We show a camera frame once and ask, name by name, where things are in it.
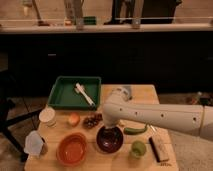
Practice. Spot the white spatula in tray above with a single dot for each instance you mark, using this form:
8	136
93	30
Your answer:
80	89

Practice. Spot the orange peach fruit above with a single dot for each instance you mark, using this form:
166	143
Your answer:
74	119

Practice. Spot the green plastic tray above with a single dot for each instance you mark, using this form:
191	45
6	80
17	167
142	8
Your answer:
64	95

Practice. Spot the green cup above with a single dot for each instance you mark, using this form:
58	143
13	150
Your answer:
138	149

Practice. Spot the dark purple bowl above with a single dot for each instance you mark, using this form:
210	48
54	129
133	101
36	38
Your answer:
109	140

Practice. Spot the clear plastic container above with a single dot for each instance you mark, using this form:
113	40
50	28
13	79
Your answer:
35	145

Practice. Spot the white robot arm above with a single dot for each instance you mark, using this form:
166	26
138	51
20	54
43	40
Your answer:
195	120

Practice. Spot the blue sponge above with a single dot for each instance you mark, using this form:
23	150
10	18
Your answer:
129	91

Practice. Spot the black brush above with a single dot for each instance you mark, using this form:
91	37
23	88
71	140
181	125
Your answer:
158	148

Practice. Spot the bunch of red grapes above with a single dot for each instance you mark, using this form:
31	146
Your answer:
92	121

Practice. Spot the black office chair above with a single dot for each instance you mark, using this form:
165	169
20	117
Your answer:
6	104

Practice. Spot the orange bowl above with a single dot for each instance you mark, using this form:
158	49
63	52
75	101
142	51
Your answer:
71	150

